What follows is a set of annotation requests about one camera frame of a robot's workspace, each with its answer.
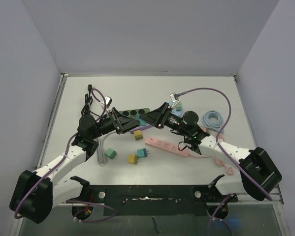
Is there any yellow charger plug upper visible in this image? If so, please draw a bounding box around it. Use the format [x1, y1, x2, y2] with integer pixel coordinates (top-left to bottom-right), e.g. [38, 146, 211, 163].
[133, 130, 143, 141]

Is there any aluminium frame rail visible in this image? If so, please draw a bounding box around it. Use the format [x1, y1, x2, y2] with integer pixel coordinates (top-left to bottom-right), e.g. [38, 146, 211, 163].
[9, 72, 285, 236]

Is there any grey power cord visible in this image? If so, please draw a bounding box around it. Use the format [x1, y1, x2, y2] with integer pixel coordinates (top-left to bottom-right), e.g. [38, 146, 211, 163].
[96, 131, 116, 167]

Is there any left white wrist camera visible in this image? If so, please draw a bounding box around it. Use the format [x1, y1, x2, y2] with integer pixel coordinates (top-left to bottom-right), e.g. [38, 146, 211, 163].
[100, 96, 112, 109]

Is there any black power cord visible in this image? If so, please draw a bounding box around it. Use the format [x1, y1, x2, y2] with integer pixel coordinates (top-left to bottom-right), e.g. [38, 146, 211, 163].
[80, 84, 106, 121]

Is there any pink charger plug right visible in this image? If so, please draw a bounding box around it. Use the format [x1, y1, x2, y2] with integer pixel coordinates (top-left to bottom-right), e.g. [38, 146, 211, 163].
[201, 127, 211, 133]

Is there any yellow charger plug lower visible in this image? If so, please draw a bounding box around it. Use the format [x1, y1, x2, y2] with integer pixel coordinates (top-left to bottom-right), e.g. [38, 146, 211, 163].
[128, 154, 140, 165]

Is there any teal charger plug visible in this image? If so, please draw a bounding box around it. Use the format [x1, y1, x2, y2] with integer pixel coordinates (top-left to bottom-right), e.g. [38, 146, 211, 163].
[137, 148, 149, 158]
[137, 118, 147, 126]

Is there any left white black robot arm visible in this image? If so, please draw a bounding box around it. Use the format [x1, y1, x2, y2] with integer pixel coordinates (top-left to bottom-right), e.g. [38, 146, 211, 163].
[9, 108, 140, 224]

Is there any blue round power socket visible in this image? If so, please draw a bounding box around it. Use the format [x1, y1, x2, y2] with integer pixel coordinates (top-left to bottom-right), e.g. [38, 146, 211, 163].
[171, 108, 183, 117]

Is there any pink power strip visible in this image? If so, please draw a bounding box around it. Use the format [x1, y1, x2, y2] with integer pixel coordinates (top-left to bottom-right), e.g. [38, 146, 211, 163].
[145, 136, 190, 157]

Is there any yellow charger plug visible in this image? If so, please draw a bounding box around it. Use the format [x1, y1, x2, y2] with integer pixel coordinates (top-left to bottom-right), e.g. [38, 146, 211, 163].
[133, 130, 143, 141]
[128, 154, 140, 165]

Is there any purple power strip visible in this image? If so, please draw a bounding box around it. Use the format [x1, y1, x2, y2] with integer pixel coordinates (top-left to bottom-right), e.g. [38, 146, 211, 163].
[130, 124, 152, 134]

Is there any green charger plug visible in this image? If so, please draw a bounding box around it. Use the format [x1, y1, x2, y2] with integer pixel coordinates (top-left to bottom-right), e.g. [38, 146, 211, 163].
[175, 103, 182, 111]
[105, 148, 117, 160]

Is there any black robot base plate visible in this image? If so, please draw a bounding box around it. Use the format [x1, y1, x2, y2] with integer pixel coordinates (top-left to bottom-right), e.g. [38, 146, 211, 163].
[75, 185, 226, 216]

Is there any pink power cord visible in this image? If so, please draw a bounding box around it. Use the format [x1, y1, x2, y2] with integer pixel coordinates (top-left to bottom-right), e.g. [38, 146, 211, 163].
[189, 132, 235, 176]

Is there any green power strip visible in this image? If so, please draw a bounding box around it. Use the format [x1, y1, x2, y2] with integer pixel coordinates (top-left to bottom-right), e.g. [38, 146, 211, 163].
[119, 108, 150, 118]

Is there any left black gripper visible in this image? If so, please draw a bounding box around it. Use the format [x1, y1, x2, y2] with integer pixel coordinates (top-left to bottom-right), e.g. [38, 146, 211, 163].
[91, 107, 140, 139]

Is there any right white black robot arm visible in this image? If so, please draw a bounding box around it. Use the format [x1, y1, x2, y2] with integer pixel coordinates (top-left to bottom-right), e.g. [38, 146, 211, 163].
[139, 103, 282, 201]

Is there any light blue coiled cord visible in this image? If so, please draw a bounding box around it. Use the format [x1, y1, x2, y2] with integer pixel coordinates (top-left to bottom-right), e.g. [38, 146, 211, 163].
[201, 110, 224, 130]

